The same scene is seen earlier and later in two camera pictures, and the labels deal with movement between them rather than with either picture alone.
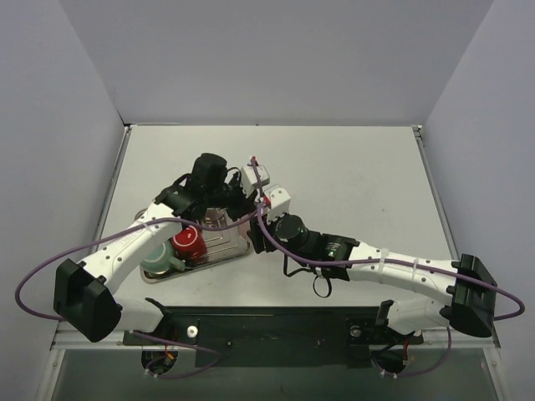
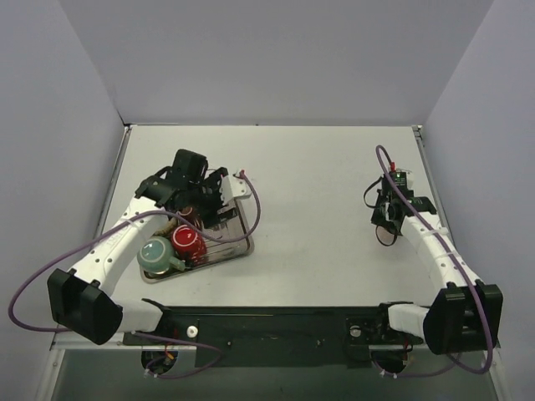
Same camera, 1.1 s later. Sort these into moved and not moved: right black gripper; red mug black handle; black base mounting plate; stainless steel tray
Moved: right black gripper
Not moved: black base mounting plate; red mug black handle; stainless steel tray
